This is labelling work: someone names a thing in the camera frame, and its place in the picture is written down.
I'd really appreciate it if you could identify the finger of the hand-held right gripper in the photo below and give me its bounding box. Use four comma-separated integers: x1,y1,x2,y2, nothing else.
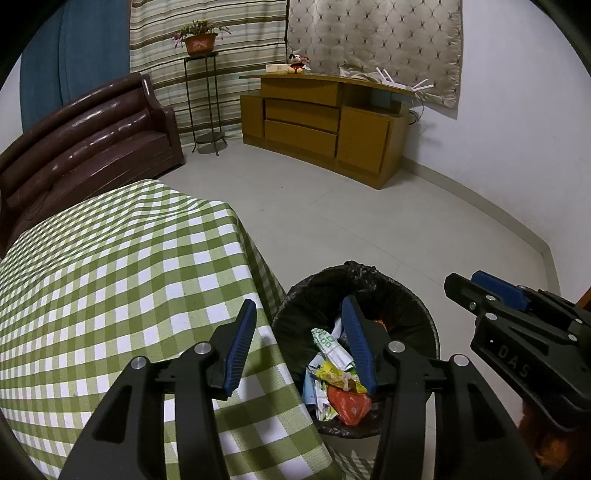
444,272,579,345
471,270,591,334

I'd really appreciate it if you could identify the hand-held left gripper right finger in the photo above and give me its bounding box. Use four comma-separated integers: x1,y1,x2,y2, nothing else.
341,294,543,480

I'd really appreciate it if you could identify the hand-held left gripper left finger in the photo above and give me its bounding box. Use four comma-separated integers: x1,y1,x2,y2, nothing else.
59,298,258,480

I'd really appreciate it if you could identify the white green-print wrapper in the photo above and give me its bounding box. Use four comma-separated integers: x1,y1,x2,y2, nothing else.
310,327,354,370

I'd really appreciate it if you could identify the orange plastic bag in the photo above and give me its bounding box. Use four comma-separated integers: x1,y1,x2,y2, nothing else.
327,387,372,426

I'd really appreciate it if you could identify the bin with black liner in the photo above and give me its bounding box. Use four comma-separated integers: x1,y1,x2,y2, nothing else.
270,261,441,439

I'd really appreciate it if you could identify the green checked tablecloth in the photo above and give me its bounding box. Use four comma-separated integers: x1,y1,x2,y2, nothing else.
0,179,370,480

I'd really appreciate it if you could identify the wooden cabinet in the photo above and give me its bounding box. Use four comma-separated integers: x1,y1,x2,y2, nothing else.
239,71,416,190

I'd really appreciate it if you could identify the black metal plant stand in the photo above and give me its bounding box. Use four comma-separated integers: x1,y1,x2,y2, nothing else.
183,51,227,157

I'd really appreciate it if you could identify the white router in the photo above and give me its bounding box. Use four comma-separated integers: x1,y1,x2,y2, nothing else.
375,67,432,93

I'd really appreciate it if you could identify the brown leather sofa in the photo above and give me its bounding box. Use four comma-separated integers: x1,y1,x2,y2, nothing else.
0,73,186,257

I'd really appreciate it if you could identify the beige patterned curtain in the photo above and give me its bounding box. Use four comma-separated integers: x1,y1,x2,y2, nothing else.
285,0,464,121

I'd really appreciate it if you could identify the potted plant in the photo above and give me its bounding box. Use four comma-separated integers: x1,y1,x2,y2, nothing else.
173,19,232,57

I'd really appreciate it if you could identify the striped curtain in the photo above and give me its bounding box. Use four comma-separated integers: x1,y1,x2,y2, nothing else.
128,0,289,148

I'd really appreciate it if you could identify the blue curtain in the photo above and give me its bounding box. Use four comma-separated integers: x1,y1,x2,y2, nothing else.
19,0,132,132

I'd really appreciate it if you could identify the black cable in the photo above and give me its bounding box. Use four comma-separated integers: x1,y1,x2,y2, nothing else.
409,95,428,125

